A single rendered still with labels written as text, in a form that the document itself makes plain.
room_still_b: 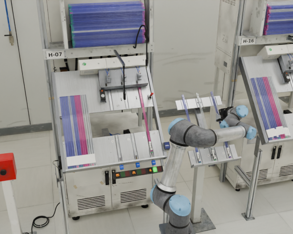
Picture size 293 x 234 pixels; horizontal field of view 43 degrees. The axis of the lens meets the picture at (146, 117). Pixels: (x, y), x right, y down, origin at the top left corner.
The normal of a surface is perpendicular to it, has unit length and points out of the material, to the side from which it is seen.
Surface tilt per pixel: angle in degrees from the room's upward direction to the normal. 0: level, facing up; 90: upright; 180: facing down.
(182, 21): 90
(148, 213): 0
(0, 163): 90
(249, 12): 90
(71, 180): 90
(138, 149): 45
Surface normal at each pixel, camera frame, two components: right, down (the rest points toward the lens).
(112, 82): 0.18, -0.33
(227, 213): 0.00, -0.89
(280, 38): 0.25, 0.43
